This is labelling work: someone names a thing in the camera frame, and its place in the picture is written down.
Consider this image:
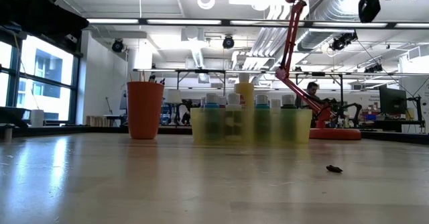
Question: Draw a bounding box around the yellow translucent plastic tray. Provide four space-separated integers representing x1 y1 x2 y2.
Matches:
190 107 313 144

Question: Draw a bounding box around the white background lampshade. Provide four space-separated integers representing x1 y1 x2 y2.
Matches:
166 89 183 105

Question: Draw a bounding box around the green paint bottle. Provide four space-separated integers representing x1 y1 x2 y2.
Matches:
280 94 298 142

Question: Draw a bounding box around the red desk lamp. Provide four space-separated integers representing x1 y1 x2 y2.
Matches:
274 0 363 141

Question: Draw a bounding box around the red-orange plastic cup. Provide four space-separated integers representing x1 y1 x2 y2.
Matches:
126 80 165 141

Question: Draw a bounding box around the black background desk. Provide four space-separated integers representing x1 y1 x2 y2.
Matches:
360 118 426 133

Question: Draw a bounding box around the white ring light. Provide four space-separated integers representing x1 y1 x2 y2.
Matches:
196 0 217 11

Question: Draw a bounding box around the black computer monitor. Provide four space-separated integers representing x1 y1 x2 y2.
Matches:
379 84 408 117

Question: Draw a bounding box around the light blue paint bottle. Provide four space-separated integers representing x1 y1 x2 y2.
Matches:
203 93 221 143

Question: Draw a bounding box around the person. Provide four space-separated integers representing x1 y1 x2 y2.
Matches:
294 81 324 110

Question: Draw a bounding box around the large yellow paint bottle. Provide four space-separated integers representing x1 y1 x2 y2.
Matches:
233 72 255 113

